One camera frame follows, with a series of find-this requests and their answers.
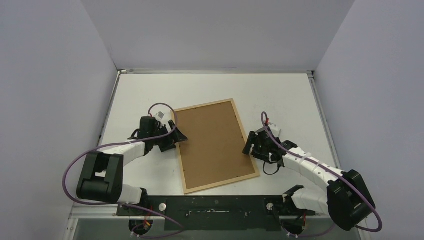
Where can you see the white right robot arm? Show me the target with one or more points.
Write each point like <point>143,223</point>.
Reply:
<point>342,195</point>

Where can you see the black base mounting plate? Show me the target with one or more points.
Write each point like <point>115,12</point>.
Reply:
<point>221,224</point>

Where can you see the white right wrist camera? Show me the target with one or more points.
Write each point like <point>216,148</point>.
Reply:
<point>272,130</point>

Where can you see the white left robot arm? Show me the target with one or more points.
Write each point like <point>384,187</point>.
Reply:
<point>102,174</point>

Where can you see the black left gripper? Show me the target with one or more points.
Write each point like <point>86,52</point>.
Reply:
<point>176,136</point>

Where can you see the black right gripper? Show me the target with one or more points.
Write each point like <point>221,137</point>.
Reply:
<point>257,145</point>

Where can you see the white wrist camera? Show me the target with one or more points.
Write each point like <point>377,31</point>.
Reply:
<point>272,130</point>
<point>160,116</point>

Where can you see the wooden picture frame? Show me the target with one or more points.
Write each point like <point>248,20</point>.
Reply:
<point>213,154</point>

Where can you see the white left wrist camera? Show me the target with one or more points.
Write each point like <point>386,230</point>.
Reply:
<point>160,116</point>

